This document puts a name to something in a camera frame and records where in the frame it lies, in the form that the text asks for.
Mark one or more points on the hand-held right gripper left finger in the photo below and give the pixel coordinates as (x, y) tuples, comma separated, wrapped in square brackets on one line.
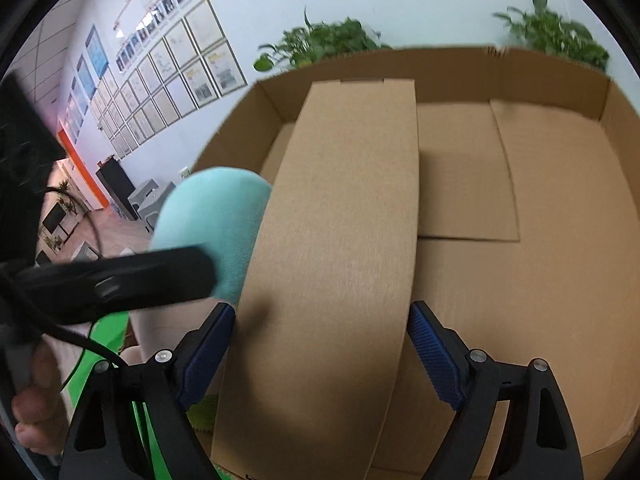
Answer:
[(207, 352)]

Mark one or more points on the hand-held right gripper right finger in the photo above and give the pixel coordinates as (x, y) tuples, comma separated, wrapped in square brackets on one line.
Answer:
[(434, 355)]

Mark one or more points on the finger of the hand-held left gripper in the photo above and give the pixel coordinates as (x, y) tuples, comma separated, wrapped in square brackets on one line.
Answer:
[(150, 280)]

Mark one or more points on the teal and pink plush toy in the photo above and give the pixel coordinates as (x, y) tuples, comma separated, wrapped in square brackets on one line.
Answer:
[(210, 210)]

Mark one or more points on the long brown cardboard box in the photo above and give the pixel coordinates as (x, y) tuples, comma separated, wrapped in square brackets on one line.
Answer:
[(330, 260)]

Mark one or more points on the large cardboard box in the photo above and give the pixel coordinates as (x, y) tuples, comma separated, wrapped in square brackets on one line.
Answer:
[(550, 260)]

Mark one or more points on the person's left hand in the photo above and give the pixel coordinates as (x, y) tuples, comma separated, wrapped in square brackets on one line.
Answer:
[(47, 410)]

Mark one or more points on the green fuzzy mat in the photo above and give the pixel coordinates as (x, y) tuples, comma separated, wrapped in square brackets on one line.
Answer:
[(205, 415)]

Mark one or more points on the grey plastic stool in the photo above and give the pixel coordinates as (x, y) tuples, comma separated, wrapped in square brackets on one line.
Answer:
[(147, 195), (157, 215)]

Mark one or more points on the green tablecloth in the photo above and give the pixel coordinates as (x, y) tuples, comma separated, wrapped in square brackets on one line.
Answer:
[(107, 330)]

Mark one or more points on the black cabinet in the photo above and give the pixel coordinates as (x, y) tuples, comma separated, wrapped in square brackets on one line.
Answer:
[(115, 187)]

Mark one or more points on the row of portrait photos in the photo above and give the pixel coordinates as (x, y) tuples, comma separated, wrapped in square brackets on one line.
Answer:
[(165, 5)]

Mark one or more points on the bushy green potted plant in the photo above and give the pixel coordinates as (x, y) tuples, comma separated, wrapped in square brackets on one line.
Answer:
[(330, 37)]

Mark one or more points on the small green potted plant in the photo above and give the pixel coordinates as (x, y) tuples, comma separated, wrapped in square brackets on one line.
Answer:
[(555, 35)]

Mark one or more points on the blue wall poster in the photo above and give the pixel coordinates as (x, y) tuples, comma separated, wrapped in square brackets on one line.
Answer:
[(96, 50), (85, 80)]

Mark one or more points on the wall of framed certificates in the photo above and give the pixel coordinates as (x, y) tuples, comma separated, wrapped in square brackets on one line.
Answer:
[(170, 70)]

